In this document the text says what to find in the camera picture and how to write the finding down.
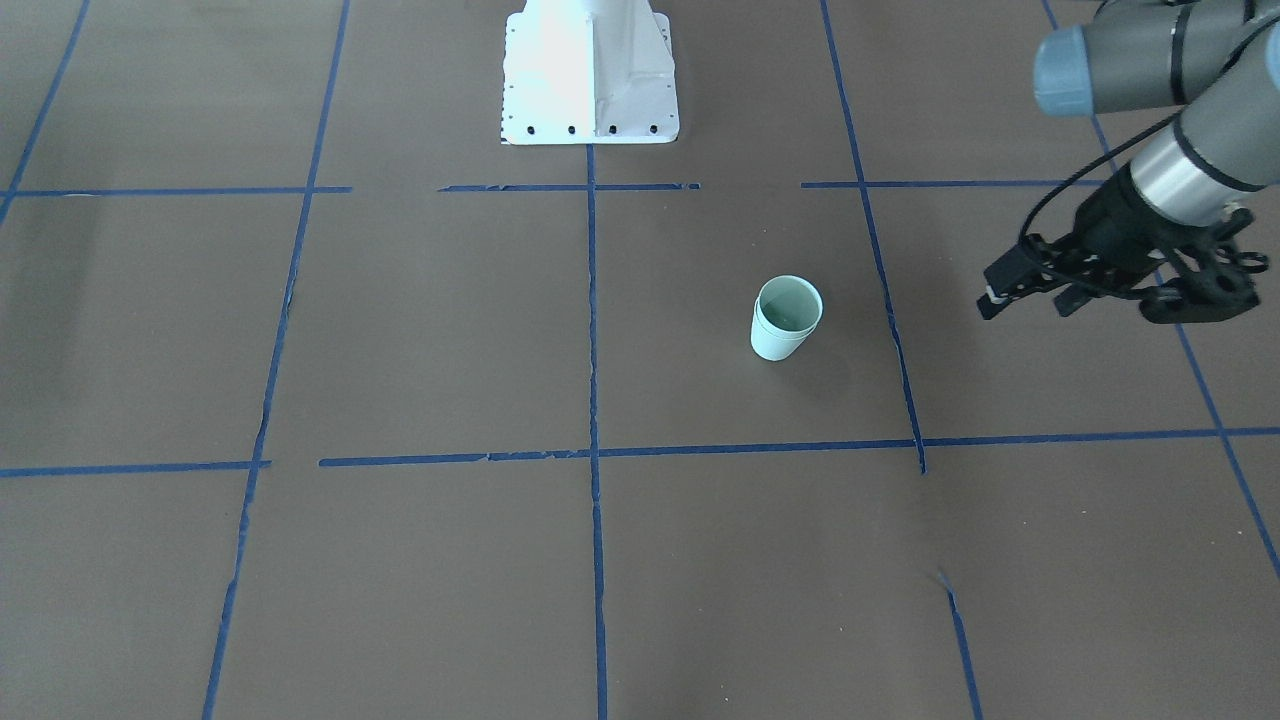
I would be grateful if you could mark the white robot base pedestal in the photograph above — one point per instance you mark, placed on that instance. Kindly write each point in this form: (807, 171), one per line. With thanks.
(588, 73)

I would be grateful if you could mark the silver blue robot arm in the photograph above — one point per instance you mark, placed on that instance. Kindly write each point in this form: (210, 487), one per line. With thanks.
(1213, 64)

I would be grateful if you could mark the mint green cup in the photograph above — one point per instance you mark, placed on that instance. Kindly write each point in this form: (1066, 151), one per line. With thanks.
(775, 345)
(790, 289)

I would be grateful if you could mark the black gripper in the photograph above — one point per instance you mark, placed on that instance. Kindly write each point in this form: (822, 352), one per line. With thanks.
(1108, 222)

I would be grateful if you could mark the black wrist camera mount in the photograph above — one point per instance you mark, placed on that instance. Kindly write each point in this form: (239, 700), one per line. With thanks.
(1213, 278)

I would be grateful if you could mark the brown paper table mat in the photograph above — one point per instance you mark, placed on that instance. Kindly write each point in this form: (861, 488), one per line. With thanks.
(319, 402)

